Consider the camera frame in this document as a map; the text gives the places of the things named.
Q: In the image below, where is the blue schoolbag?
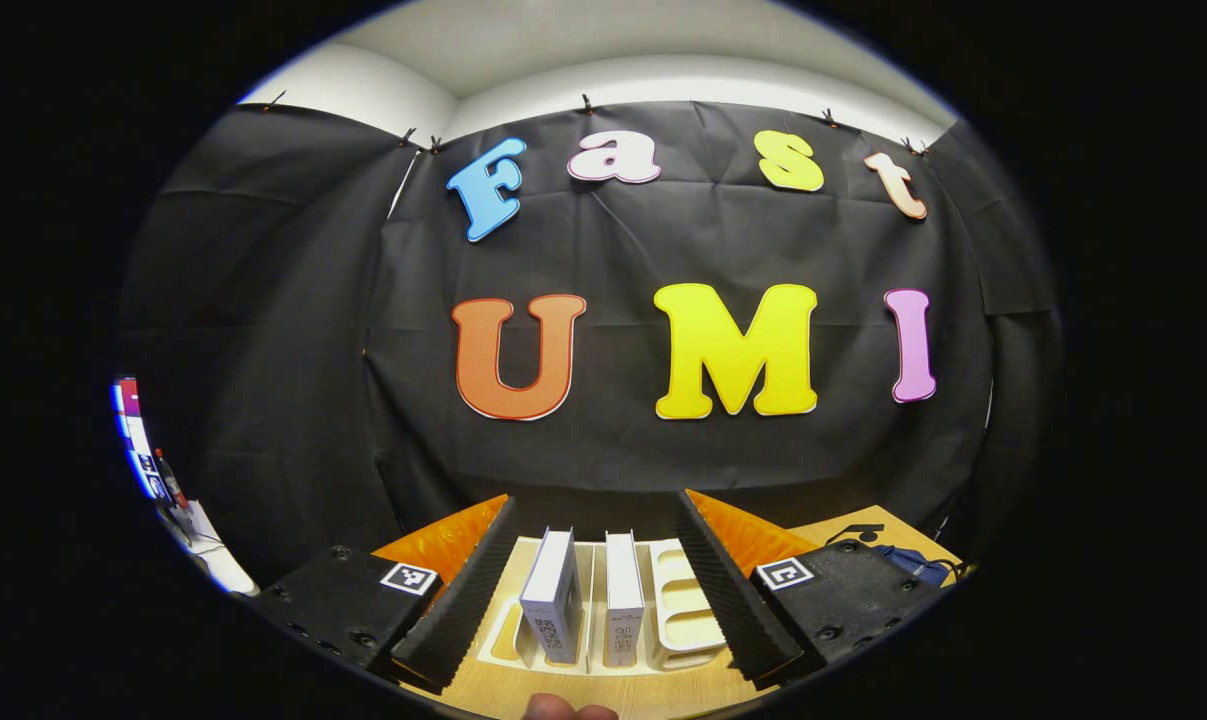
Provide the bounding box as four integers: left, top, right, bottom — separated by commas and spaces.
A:
868, 543, 954, 586

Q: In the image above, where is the white plastic bookshelf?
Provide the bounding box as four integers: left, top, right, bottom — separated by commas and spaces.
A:
478, 537, 729, 676

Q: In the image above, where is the black backdrop cloth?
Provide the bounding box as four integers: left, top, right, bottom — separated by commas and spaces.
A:
113, 95, 1064, 591

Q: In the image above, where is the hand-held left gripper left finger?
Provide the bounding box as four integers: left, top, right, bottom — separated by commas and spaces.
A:
248, 493, 519, 696

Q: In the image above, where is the white patterned cover book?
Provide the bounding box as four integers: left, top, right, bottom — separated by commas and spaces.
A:
603, 532, 646, 669

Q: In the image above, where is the row of black cloth clips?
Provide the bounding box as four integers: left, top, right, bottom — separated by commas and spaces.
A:
268, 90, 929, 156

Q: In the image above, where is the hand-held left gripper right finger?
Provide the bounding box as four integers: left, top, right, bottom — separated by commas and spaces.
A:
675, 488, 949, 691

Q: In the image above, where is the colourful screen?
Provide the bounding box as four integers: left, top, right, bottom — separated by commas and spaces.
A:
113, 376, 169, 501

